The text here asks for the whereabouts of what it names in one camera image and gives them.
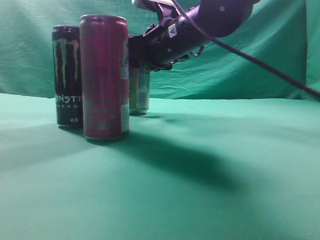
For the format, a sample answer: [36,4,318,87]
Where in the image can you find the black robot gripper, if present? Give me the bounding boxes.
[128,7,209,71]

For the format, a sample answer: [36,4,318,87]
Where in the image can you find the pink slim drink can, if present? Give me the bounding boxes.
[79,14,130,140]

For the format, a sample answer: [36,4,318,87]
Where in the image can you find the green backdrop cloth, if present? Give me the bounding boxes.
[0,0,320,99]

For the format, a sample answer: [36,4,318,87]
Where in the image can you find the black cable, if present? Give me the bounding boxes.
[171,0,320,99]

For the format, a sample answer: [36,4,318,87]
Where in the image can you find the green slim drink can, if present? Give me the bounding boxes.
[129,53,151,116]

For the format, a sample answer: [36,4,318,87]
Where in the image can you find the black Monster energy can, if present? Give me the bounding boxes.
[51,25,83,128]

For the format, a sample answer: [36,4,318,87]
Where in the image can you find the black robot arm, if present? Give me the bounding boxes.
[128,0,257,71]

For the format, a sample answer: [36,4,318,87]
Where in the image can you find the green table cloth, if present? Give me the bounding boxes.
[0,94,320,240]

